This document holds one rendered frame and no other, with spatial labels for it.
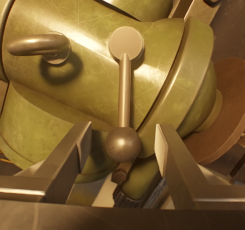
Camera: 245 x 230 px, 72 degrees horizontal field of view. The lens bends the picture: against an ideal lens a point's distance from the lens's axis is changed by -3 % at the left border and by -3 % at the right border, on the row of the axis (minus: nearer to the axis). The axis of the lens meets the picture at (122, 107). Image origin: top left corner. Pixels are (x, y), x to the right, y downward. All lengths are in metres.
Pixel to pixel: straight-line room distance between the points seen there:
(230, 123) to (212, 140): 0.03
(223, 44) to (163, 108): 0.38
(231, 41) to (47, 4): 0.43
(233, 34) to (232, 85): 0.26
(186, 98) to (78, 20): 0.12
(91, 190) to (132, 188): 0.66
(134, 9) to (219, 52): 0.35
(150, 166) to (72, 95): 0.18
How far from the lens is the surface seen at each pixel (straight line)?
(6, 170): 1.73
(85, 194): 1.01
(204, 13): 0.25
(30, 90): 0.23
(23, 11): 0.20
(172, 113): 0.16
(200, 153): 0.27
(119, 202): 0.36
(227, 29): 0.52
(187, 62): 0.17
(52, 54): 0.17
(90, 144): 0.16
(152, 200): 1.06
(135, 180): 0.33
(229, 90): 0.28
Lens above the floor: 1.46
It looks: 74 degrees down
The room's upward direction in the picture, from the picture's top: 173 degrees counter-clockwise
